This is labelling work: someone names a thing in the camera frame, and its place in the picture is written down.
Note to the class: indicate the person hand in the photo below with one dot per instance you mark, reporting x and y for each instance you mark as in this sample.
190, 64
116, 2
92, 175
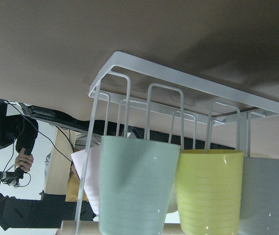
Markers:
24, 161

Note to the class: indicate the green cup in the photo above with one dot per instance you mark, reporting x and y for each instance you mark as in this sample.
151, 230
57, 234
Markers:
136, 179

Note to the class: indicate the pink cup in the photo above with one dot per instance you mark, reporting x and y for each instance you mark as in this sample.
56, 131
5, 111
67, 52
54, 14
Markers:
91, 186

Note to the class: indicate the yellow cup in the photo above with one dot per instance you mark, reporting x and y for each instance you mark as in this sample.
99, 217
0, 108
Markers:
208, 186

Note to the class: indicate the grey cup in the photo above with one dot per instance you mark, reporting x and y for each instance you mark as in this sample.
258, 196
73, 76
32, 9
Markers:
259, 213

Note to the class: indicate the white wire cup rack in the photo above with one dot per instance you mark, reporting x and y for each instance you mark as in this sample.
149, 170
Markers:
262, 106

